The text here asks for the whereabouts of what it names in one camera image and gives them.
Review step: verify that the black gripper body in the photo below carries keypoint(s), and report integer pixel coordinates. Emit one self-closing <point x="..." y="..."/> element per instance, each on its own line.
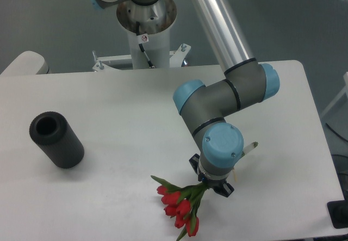
<point x="211" y="183"/>

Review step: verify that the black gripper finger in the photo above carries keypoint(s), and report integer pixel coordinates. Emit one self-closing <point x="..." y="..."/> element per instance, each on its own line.
<point x="223" y="188"/>
<point x="194" y="162"/>

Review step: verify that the red tulip bouquet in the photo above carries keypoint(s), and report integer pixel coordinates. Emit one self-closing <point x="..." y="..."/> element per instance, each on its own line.
<point x="182" y="204"/>

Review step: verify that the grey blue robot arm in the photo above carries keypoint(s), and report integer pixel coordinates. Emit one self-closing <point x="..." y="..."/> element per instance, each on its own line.
<point x="203" y="108"/>

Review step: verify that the black cylindrical vase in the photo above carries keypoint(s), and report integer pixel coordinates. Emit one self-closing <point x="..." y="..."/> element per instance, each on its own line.
<point x="55" y="137"/>

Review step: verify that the black box at table edge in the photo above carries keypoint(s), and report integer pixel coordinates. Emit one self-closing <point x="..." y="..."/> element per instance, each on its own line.
<point x="338" y="213"/>

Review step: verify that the white rounded chair back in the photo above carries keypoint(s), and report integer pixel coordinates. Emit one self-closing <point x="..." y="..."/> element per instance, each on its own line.
<point x="27" y="63"/>

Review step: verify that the white pedestal base frame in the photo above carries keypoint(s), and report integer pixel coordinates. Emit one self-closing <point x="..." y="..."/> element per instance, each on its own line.
<point x="178" y="58"/>

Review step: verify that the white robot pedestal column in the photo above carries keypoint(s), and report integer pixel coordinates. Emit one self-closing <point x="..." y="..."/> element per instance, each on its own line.
<point x="148" y="32"/>

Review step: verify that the white frame at right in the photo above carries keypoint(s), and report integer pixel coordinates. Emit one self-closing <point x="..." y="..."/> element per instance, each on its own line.
<point x="338" y="99"/>

